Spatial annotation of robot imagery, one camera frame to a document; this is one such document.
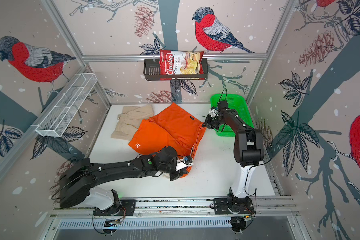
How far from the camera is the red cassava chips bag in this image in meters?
0.87

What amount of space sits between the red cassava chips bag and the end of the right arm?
0.24 meters

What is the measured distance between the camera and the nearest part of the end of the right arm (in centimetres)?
67
